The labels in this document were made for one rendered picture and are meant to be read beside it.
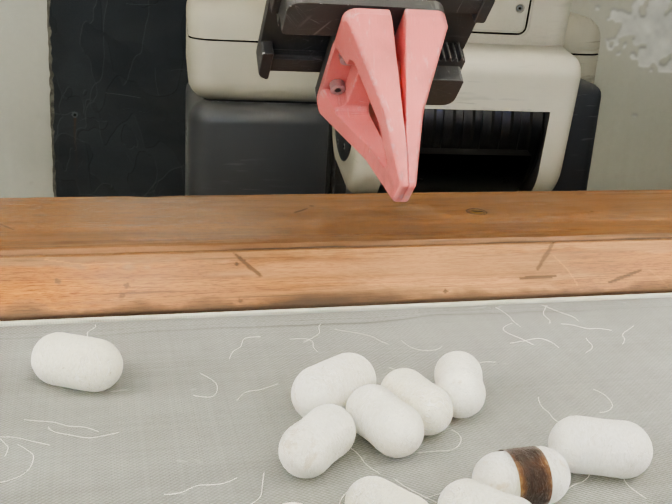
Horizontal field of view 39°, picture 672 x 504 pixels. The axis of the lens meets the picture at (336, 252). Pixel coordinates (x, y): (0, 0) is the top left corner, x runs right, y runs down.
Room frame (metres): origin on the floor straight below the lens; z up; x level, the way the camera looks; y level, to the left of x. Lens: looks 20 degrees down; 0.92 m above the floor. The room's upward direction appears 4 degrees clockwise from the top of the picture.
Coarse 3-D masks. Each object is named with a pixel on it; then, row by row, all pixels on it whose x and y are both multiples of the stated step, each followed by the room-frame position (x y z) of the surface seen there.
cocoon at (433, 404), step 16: (400, 368) 0.33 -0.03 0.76; (384, 384) 0.32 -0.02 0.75; (400, 384) 0.32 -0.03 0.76; (416, 384) 0.31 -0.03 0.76; (432, 384) 0.32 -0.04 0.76; (416, 400) 0.31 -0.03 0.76; (432, 400) 0.31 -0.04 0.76; (448, 400) 0.31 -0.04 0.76; (432, 416) 0.30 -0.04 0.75; (448, 416) 0.31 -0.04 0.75; (432, 432) 0.30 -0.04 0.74
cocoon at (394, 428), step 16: (368, 384) 0.31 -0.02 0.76; (352, 400) 0.31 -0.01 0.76; (368, 400) 0.30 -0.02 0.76; (384, 400) 0.30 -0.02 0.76; (400, 400) 0.30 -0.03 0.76; (352, 416) 0.30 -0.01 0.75; (368, 416) 0.30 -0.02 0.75; (384, 416) 0.29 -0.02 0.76; (400, 416) 0.29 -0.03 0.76; (416, 416) 0.29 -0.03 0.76; (368, 432) 0.29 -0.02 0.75; (384, 432) 0.29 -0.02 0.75; (400, 432) 0.29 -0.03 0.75; (416, 432) 0.29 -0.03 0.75; (384, 448) 0.29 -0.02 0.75; (400, 448) 0.29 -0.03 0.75; (416, 448) 0.29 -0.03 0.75
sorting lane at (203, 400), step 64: (64, 320) 0.39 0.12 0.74; (128, 320) 0.39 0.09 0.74; (192, 320) 0.40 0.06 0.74; (256, 320) 0.40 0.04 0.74; (320, 320) 0.41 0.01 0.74; (384, 320) 0.41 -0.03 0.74; (448, 320) 0.42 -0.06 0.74; (512, 320) 0.42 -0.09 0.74; (576, 320) 0.43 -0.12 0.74; (640, 320) 0.43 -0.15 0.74; (0, 384) 0.33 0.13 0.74; (128, 384) 0.33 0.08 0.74; (192, 384) 0.34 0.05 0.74; (256, 384) 0.34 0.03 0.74; (512, 384) 0.36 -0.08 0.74; (576, 384) 0.36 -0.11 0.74; (640, 384) 0.36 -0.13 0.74; (0, 448) 0.28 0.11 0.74; (64, 448) 0.29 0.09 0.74; (128, 448) 0.29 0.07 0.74; (192, 448) 0.29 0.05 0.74; (256, 448) 0.29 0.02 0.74; (448, 448) 0.30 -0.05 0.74
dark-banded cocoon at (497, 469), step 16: (544, 448) 0.27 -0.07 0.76; (480, 464) 0.27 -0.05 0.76; (496, 464) 0.26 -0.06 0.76; (512, 464) 0.26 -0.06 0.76; (560, 464) 0.27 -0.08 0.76; (480, 480) 0.26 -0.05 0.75; (496, 480) 0.26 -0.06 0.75; (512, 480) 0.26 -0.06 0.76; (560, 480) 0.26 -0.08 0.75; (560, 496) 0.27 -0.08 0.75
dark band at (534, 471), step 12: (516, 456) 0.27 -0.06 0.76; (528, 456) 0.27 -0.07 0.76; (540, 456) 0.27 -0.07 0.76; (528, 468) 0.26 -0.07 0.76; (540, 468) 0.26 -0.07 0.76; (528, 480) 0.26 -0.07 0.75; (540, 480) 0.26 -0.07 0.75; (552, 480) 0.26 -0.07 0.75; (528, 492) 0.26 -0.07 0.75; (540, 492) 0.26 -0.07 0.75
